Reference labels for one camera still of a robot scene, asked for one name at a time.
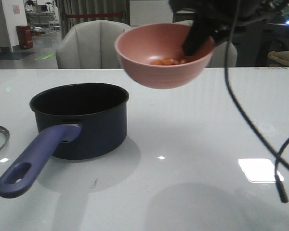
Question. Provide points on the white cabinet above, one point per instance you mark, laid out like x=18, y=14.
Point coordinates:
x=144, y=12

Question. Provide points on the dark blue saucepan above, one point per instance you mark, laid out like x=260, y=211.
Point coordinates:
x=75, y=122

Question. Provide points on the pink bowl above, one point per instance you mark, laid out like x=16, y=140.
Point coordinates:
x=137, y=47

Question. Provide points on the right grey chair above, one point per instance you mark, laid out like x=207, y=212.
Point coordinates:
x=211, y=55

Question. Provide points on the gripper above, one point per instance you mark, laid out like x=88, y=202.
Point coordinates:
x=209, y=12

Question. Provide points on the red barrier tape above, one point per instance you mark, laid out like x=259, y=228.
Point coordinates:
x=96, y=15

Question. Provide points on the orange ham slices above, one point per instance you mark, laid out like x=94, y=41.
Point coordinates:
x=168, y=61

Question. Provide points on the grey chair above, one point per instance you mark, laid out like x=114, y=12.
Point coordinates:
x=211, y=55
x=90, y=45

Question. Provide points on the left grey chair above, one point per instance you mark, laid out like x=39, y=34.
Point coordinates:
x=90, y=45

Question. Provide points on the red bin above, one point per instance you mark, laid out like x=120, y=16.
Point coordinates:
x=24, y=37

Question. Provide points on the dark appliance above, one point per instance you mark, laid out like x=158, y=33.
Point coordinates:
x=275, y=37

